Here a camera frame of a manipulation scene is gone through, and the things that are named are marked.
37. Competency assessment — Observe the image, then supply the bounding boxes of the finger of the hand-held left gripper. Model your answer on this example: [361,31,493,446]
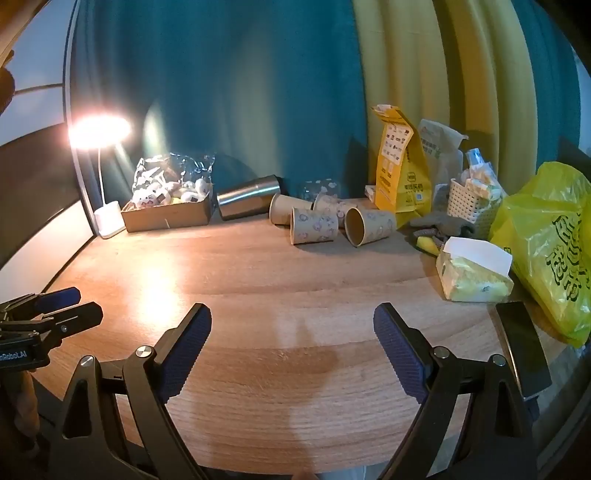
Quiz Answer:
[25,302,103,344]
[0,287,82,320]

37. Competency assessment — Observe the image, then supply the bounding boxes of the white woven basket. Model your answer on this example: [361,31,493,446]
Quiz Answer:
[446,178,507,241]

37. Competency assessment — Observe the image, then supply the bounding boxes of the packets in clear wrap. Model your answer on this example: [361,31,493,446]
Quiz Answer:
[461,148,504,200]

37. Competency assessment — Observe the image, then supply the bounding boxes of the yellow tissue pack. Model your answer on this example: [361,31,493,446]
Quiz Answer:
[436,236,515,304]

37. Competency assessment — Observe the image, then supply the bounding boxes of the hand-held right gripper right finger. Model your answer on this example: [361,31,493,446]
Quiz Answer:
[373,302,539,480]

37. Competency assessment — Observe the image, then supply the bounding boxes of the stainless steel cup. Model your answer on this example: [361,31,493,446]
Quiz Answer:
[216,175,283,221]

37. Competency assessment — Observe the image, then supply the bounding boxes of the patterned brown paper cup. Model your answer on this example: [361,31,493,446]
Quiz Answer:
[311,194,360,229]
[290,208,341,245]
[269,193,312,226]
[344,206,398,248]

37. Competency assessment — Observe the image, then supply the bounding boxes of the grey glove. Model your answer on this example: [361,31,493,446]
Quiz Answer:
[406,184,476,241]

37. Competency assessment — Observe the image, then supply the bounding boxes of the black flat device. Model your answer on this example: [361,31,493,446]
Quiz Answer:
[496,302,553,398]

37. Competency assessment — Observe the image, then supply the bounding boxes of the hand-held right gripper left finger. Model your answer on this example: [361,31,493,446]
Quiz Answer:
[48,302,213,480]

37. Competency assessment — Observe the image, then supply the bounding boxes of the clear plastic cup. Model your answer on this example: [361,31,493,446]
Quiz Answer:
[302,180,343,202]

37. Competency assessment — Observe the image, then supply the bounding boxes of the brown cardboard box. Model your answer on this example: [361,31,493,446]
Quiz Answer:
[121,187,218,233]

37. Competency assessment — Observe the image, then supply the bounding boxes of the yellow paper bag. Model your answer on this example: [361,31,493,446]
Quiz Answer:
[371,104,434,219]

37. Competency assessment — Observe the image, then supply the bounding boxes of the yellow sponge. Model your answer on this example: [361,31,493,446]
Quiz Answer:
[416,236,445,257]

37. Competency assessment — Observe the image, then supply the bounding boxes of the white paper bag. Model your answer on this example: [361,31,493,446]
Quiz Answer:
[418,119,470,197]

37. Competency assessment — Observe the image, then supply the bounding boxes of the white desk lamp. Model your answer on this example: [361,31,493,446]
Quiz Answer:
[68,114,132,239]

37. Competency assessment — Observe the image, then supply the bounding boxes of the yellow curtain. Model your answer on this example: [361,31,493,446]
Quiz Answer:
[352,0,581,197]

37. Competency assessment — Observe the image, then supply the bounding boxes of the clear bag of white toys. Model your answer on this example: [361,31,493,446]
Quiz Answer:
[131,154,217,207]

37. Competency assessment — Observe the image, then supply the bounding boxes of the yellow plastic bag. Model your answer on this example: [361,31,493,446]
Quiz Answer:
[488,161,591,349]

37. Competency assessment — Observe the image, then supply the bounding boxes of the teal curtain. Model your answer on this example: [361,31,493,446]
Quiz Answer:
[69,0,371,206]

